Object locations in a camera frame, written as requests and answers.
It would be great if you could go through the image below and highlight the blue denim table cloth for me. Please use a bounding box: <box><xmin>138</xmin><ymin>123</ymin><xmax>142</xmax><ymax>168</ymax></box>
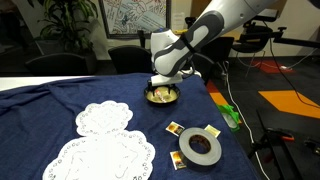
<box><xmin>0</xmin><ymin>72</ymin><xmax>262</xmax><ymax>180</ymax></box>

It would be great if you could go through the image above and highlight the black clamp with orange handle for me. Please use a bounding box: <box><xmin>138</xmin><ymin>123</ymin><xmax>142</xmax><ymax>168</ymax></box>
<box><xmin>265</xmin><ymin>127</ymin><xmax>296</xmax><ymax>143</ymax></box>

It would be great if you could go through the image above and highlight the green plastic object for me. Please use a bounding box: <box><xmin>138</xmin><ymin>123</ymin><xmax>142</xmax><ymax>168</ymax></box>
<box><xmin>215</xmin><ymin>103</ymin><xmax>242</xmax><ymax>132</ymax></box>

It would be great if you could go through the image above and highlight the green potted plant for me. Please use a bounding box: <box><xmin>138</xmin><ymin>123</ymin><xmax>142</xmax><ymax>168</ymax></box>
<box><xmin>28</xmin><ymin>0</ymin><xmax>101</xmax><ymax>75</ymax></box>

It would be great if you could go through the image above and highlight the cream bowl with striped rim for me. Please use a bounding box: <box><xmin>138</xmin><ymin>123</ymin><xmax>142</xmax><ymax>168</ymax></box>
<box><xmin>143</xmin><ymin>83</ymin><xmax>181</xmax><ymax>105</ymax></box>

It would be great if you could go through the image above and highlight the black tripod stand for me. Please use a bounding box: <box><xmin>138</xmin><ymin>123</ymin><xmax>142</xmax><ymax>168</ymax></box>
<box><xmin>248</xmin><ymin>109</ymin><xmax>288</xmax><ymax>180</ymax></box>

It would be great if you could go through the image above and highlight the black floor cable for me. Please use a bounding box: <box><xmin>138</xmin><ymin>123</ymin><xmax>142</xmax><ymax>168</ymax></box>
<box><xmin>268</xmin><ymin>31</ymin><xmax>320</xmax><ymax>111</ymax></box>

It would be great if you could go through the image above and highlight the white paper lace doily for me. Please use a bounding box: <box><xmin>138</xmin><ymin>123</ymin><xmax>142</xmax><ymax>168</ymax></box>
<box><xmin>42</xmin><ymin>130</ymin><xmax>157</xmax><ymax>180</ymax></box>
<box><xmin>75</xmin><ymin>100</ymin><xmax>134</xmax><ymax>138</ymax></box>

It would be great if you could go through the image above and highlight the white red-dotted sharpie marker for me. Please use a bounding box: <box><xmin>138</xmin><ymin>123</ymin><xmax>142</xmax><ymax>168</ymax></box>
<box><xmin>156</xmin><ymin>91</ymin><xmax>170</xmax><ymax>104</ymax></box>

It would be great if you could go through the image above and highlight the black office chair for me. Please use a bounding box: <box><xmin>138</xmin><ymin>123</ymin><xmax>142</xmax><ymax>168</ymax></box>
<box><xmin>233</xmin><ymin>14</ymin><xmax>288</xmax><ymax>69</ymax></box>

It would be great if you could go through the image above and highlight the grey duct tape roll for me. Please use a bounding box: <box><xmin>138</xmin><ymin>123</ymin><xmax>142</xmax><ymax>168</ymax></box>
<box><xmin>178</xmin><ymin>126</ymin><xmax>223</xmax><ymax>167</ymax></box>

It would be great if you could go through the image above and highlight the plain white packet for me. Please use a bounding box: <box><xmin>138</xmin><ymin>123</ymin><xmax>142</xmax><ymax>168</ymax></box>
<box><xmin>203</xmin><ymin>124</ymin><xmax>222</xmax><ymax>139</ymax></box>

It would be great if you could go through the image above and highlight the white floor cable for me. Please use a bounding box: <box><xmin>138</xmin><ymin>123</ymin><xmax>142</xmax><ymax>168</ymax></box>
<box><xmin>222</xmin><ymin>61</ymin><xmax>272</xmax><ymax>180</ymax></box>

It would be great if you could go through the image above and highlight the framed drawing poster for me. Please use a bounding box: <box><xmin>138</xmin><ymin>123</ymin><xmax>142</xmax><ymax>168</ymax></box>
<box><xmin>98</xmin><ymin>0</ymin><xmax>172</xmax><ymax>40</ymax></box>

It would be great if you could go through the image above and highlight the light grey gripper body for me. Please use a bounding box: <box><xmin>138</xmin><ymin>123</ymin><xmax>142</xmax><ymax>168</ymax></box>
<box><xmin>151</xmin><ymin>73</ymin><xmax>184</xmax><ymax>87</ymax></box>

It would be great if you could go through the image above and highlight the tea packet with cup print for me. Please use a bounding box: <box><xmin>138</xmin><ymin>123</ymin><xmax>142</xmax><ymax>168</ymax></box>
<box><xmin>169</xmin><ymin>150</ymin><xmax>188</xmax><ymax>171</ymax></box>
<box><xmin>165</xmin><ymin>121</ymin><xmax>186</xmax><ymax>137</ymax></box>

